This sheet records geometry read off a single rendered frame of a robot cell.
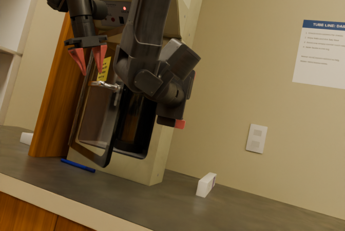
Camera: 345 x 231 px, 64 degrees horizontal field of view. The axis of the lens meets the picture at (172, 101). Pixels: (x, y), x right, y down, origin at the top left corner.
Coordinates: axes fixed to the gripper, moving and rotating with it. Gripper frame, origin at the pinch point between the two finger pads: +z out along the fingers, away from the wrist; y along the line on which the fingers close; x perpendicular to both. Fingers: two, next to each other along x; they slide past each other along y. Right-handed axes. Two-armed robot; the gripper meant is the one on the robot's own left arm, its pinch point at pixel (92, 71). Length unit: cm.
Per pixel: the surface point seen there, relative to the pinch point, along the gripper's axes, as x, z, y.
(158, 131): 4.7, 21.5, -15.1
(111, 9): -10.0, -18.1, -13.9
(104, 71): -4.2, 0.9, -5.4
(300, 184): 20, 57, -66
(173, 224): 32.0, 32.1, 1.2
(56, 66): -21.1, -2.8, 4.0
